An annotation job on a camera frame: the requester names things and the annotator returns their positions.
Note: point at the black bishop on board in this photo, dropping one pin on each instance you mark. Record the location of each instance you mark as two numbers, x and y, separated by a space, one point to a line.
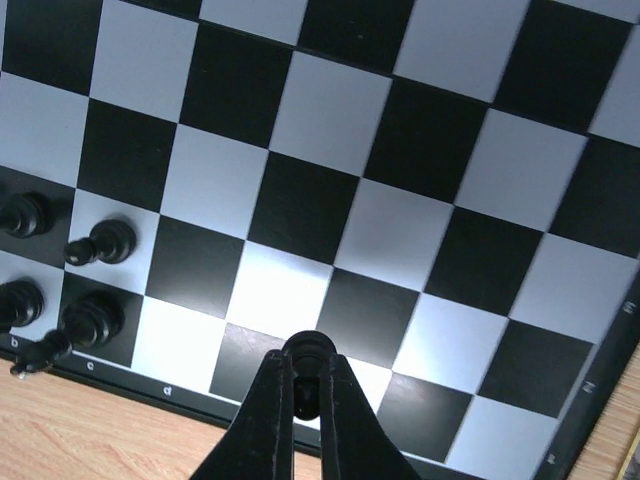
90 321

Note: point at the black chess piece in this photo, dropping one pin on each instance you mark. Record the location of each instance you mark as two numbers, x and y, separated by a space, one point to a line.
309 351

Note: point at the black and grey chessboard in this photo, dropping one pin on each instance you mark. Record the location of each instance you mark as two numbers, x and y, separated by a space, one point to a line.
449 190

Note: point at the black pawn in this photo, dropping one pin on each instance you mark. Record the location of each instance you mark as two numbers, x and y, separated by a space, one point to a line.
24 215
110 241

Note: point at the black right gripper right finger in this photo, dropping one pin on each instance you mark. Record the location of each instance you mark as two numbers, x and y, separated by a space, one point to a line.
353 443

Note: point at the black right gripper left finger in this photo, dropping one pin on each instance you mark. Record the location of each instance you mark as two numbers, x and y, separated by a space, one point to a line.
259 443

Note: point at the black knight on board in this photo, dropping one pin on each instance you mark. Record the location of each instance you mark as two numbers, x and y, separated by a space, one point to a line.
22 303

